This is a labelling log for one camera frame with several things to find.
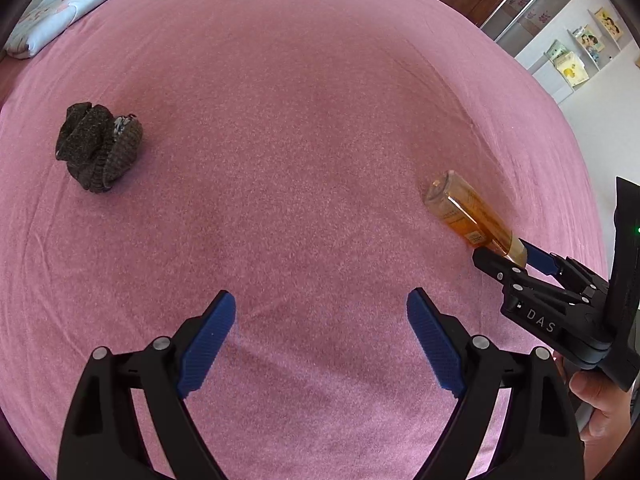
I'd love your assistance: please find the pale picture book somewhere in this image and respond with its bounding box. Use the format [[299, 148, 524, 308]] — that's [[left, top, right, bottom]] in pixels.
[[570, 25, 609, 66]]

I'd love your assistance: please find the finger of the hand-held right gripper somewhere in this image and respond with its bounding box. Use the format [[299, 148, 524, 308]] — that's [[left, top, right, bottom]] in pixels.
[[472, 247, 584, 307], [520, 239, 609, 294]]

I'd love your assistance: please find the amber glass bottle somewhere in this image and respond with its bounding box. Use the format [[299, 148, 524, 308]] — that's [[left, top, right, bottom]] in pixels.
[[424, 170, 529, 267]]

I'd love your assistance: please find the dark knitted hat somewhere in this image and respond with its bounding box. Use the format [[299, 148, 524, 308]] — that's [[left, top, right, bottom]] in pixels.
[[55, 102, 145, 195]]

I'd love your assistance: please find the light blue printed quilt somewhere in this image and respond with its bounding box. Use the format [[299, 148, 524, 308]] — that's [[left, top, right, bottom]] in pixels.
[[5, 0, 177, 59]]

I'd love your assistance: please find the picture book with face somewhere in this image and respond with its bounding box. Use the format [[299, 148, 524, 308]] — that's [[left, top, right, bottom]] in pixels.
[[593, 7, 626, 44]]

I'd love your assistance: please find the person's right hand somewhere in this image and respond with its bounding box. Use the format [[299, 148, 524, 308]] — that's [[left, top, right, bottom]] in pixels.
[[554, 355, 640, 443]]

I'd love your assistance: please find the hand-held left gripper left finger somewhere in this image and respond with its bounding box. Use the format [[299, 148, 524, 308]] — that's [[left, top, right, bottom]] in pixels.
[[56, 290, 237, 480]]

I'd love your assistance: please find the pink bed sheet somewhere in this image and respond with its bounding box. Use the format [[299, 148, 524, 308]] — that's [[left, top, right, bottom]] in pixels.
[[0, 0, 609, 480]]

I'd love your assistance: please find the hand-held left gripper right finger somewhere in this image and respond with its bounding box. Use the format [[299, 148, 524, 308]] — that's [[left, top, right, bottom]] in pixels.
[[406, 287, 586, 480]]

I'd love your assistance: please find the flower print wardrobe door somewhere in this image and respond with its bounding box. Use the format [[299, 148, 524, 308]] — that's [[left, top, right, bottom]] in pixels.
[[482, 0, 594, 57]]

